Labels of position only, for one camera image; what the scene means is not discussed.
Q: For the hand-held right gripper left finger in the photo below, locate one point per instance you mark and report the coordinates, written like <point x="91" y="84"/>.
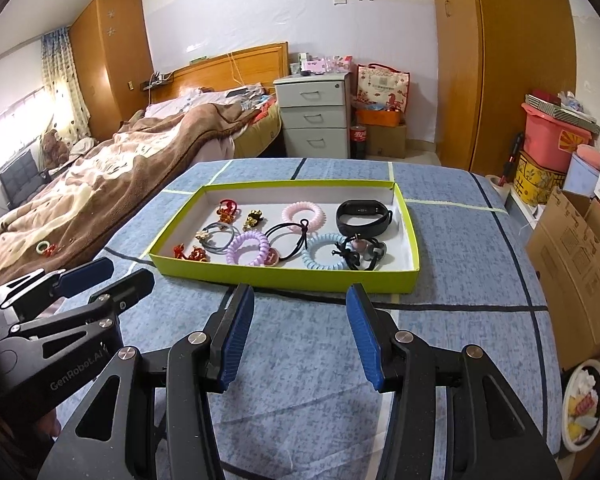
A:
<point x="235" y="342"/>

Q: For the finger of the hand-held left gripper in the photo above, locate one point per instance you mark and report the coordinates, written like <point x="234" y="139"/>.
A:
<point x="130" y="287"/>
<point x="87" y="271"/>

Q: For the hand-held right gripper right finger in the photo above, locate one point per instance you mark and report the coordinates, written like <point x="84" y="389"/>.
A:
<point x="367" y="342"/>

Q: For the red ornate hair clip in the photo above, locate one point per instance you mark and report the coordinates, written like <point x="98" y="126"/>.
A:
<point x="197" y="254"/>
<point x="227" y="210"/>

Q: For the green cardboard box tray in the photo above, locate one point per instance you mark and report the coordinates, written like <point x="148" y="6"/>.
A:
<point x="280" y="278"/>

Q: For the blue checkered tablecloth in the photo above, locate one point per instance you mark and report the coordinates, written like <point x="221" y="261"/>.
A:
<point x="305" y="360"/>

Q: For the brown blanket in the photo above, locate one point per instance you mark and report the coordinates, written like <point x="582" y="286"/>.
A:
<point x="130" y="175"/>

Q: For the grey chair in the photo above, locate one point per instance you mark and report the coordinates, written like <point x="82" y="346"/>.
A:
<point x="25" y="175"/>

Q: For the dark gold hair clip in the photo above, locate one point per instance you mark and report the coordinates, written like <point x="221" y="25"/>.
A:
<point x="254" y="220"/>

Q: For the brown teddy bear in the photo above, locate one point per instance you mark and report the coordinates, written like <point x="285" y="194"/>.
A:
<point x="54" y="147"/>

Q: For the black wristband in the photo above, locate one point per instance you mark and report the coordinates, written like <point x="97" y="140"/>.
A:
<point x="365" y="208"/>

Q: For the dotted curtain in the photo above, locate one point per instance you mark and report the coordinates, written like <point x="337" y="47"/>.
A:
<point x="65" y="85"/>

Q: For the power strip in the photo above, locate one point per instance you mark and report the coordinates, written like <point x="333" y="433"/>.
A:
<point x="156" y="81"/>

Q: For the cola bottle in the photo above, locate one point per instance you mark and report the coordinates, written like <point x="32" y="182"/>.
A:
<point x="359" y="141"/>

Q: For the small cardboard box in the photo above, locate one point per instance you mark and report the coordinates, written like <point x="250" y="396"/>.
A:
<point x="387" y="141"/>

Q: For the wooden corner cabinet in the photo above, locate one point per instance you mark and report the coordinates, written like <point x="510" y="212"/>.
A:
<point x="112" y="60"/>

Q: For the large open cardboard box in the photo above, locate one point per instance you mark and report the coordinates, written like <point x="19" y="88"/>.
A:
<point x="575" y="280"/>

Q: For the patterned pillow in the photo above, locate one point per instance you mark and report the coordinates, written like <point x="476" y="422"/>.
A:
<point x="260" y="103"/>

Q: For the orange box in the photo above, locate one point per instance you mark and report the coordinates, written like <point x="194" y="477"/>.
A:
<point x="380" y="117"/>

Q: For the waste bin with trash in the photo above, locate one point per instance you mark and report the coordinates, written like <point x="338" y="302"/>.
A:
<point x="585" y="405"/>

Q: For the grey drawer cabinet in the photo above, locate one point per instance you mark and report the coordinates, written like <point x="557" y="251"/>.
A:
<point x="312" y="120"/>

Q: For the red and black tool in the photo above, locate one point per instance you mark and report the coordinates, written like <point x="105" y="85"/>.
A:
<point x="511" y="157"/>

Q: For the yellow patterned tin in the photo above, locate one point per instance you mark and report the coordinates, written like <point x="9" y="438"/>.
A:
<point x="537" y="180"/>

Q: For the red gift bag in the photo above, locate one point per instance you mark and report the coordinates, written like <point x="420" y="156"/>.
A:
<point x="382" y="85"/>

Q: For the wooden bed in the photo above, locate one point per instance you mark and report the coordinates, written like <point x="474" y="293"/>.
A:
<point x="260" y="60"/>

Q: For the pink plastic bin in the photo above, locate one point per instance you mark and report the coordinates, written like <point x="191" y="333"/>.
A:
<point x="550" y="142"/>

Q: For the lavender round box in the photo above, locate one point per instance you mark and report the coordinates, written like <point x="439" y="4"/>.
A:
<point x="582" y="175"/>

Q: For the pile of small toiletries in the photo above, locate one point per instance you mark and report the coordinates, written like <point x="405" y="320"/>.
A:
<point x="325" y="64"/>

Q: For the large wooden wardrobe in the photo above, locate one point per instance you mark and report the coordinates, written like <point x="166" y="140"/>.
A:
<point x="505" y="60"/>

